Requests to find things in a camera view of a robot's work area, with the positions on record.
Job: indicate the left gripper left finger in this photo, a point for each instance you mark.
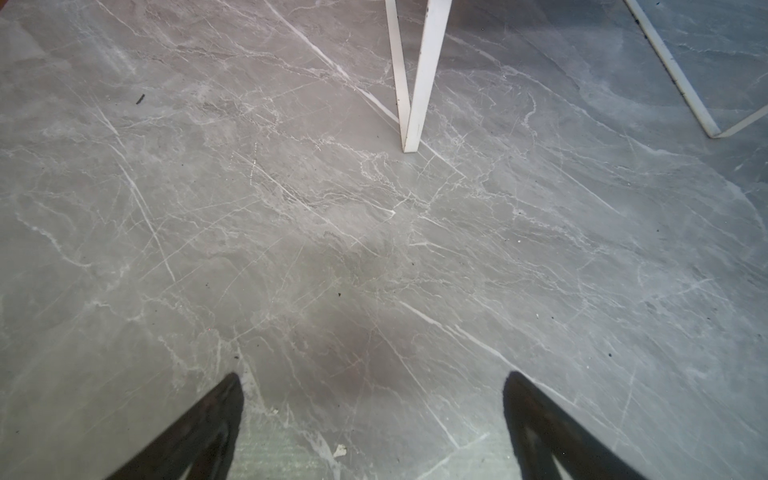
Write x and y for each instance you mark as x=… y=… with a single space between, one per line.
x=198 y=445

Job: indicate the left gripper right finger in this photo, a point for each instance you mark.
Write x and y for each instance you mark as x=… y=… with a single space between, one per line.
x=544 y=437

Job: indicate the white two-tier shelf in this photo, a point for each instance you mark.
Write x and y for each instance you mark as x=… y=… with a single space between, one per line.
x=412 y=103

